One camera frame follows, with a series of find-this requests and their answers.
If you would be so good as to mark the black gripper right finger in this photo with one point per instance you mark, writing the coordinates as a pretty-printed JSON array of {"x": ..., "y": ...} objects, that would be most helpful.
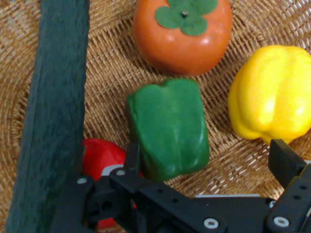
[{"x": 291, "y": 201}]

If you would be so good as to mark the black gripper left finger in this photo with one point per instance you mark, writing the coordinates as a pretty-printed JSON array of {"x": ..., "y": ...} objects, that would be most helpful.
[{"x": 155, "y": 194}]

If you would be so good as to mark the red toy bell pepper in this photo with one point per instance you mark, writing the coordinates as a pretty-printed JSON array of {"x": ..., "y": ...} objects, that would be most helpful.
[{"x": 102, "y": 155}]

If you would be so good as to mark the green toy bell pepper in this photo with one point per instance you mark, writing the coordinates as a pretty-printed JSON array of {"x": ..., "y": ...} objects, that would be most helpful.
[{"x": 167, "y": 128}]

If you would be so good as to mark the yellow toy bell pepper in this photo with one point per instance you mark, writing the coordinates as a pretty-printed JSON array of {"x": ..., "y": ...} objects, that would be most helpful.
[{"x": 272, "y": 97}]

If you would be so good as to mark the woven wicker basket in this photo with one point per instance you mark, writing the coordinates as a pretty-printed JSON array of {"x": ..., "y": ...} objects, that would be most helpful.
[{"x": 109, "y": 72}]

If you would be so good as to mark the orange toy persimmon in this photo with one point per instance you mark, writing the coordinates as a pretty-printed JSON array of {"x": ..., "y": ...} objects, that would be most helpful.
[{"x": 179, "y": 48}]

